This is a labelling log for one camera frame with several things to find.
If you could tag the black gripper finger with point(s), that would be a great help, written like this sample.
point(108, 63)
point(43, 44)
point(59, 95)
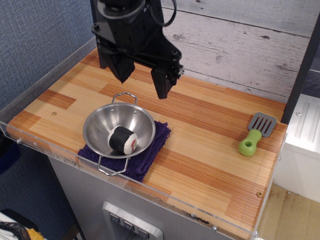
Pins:
point(113, 58)
point(164, 79)

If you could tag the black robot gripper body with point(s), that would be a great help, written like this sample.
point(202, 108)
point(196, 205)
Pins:
point(136, 28)

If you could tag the plush sushi roll toy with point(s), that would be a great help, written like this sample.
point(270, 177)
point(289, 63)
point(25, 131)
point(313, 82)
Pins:
point(122, 140)

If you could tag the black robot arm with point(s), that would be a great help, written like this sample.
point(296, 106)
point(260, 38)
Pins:
point(131, 31)

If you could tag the purple folded cloth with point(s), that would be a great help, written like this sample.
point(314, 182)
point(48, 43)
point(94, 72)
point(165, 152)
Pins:
point(139, 164)

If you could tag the green grey toy spatula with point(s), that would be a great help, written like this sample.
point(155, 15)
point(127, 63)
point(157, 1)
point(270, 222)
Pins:
point(261, 125)

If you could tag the clear acrylic table guard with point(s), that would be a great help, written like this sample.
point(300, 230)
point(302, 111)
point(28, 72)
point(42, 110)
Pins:
point(199, 173)

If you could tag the silver toy fridge cabinet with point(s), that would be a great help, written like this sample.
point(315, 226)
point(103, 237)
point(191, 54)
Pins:
point(86, 194)

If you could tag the white ribbed side appliance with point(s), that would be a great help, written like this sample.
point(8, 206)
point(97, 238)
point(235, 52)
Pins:
point(298, 168)

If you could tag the yellow object at corner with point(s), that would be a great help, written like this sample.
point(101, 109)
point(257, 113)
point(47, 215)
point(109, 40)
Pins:
point(34, 235)

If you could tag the black left upright post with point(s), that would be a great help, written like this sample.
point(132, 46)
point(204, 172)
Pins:
point(94, 11)

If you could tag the black upright post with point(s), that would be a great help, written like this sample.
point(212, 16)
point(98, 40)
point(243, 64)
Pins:
point(305, 66)
point(94, 11)

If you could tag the stainless steel two-handled bowl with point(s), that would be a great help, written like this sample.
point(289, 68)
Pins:
point(124, 111)

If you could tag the black right upright post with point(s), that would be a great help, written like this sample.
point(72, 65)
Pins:
point(305, 66)

